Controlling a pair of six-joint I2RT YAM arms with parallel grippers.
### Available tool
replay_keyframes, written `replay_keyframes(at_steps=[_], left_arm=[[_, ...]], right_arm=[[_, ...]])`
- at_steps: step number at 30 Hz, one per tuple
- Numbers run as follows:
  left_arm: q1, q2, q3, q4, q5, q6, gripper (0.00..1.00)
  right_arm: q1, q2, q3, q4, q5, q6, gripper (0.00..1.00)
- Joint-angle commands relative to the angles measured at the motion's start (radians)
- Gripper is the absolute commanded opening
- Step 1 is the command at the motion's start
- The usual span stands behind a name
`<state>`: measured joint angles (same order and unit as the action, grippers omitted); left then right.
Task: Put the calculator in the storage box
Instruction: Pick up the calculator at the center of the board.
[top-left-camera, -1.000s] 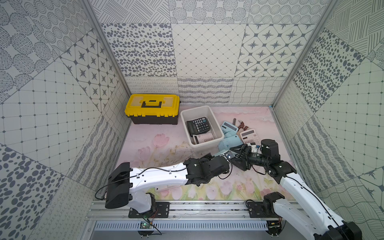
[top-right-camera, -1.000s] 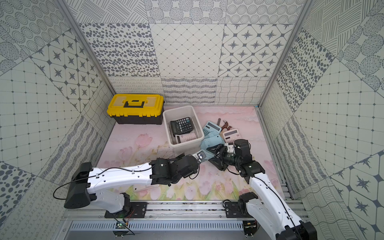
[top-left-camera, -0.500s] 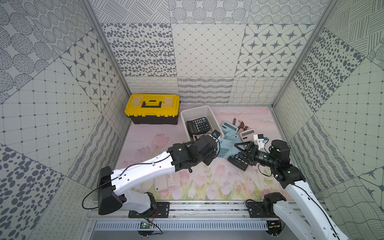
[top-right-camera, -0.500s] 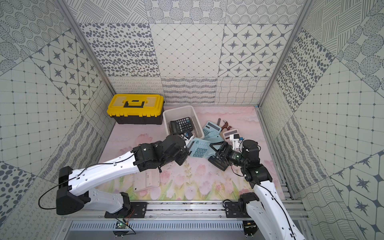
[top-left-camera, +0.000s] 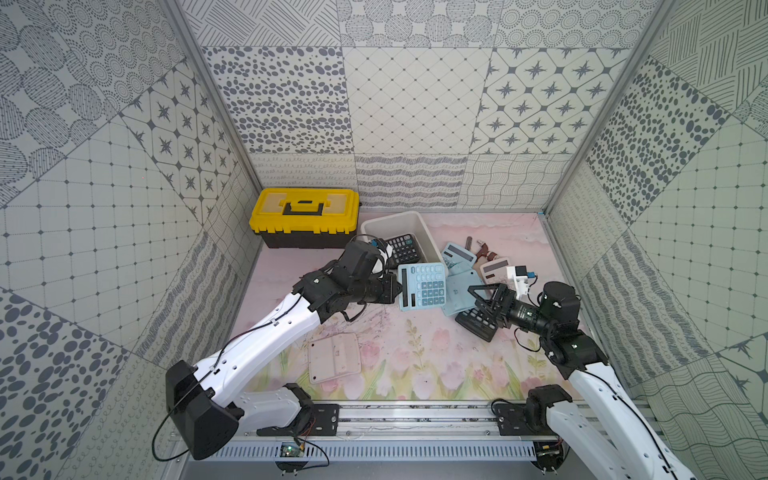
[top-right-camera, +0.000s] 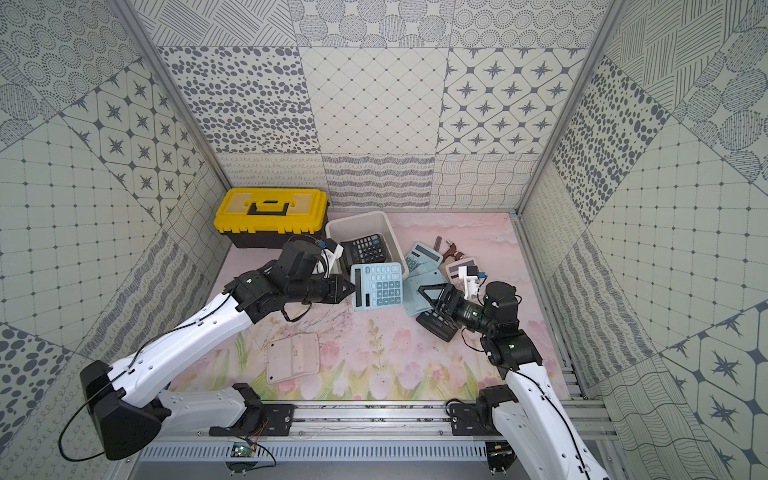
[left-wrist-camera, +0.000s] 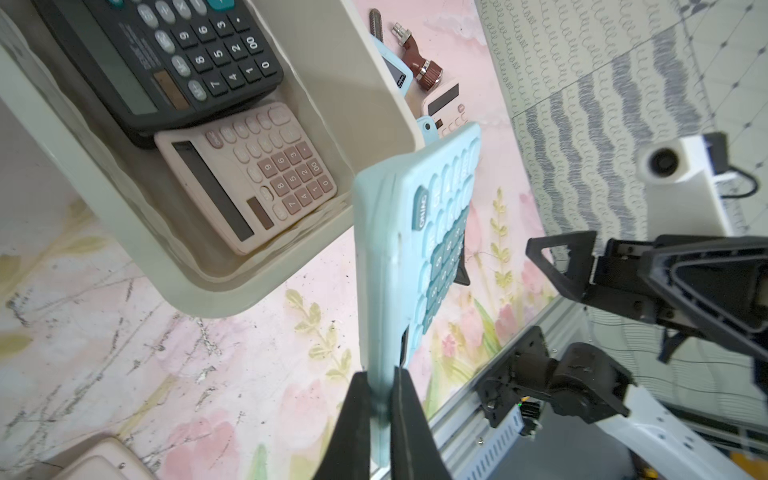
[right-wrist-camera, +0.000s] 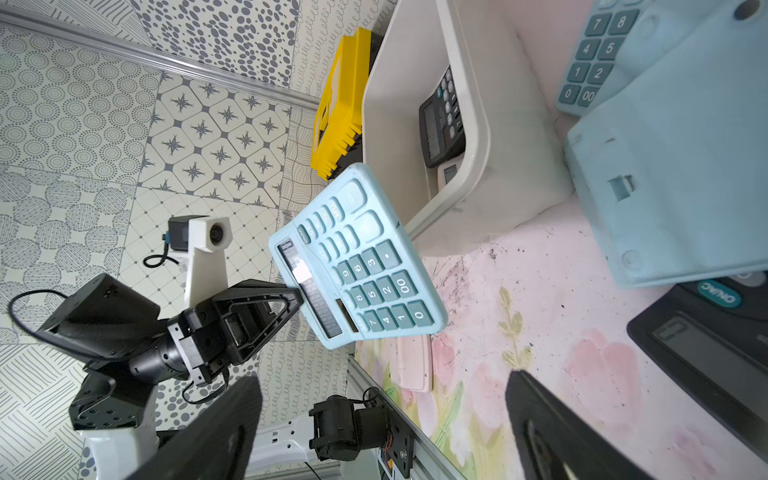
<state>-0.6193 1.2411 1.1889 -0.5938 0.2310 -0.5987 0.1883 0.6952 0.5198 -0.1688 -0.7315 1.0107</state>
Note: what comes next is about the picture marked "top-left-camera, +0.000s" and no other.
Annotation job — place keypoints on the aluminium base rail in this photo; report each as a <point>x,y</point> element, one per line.
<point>399,432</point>

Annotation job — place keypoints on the black calculator face down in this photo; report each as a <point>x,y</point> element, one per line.
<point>405,249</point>

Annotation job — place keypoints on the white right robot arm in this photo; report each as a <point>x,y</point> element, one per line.
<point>624,445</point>

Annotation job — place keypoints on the floral pink table mat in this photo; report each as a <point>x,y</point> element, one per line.
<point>425,355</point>

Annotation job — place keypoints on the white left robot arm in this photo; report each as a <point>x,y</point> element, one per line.
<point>208,402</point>

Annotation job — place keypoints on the yellow and black toolbox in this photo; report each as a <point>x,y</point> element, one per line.
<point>306,218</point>

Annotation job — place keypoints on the pink calculator face down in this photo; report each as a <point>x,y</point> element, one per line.
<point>333,357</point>

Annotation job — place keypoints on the white plastic storage box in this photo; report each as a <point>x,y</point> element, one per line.
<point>405,223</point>

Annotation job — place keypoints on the light blue calculator back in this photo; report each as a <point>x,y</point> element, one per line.
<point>423,286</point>

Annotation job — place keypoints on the teal calculator face up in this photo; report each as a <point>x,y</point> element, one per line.
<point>457,258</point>

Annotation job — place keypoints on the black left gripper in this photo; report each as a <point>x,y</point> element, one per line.
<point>387,288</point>

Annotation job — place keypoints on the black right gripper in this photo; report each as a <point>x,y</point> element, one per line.
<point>495,306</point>

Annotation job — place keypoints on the light blue calculator face down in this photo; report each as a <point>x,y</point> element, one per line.
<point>458,297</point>

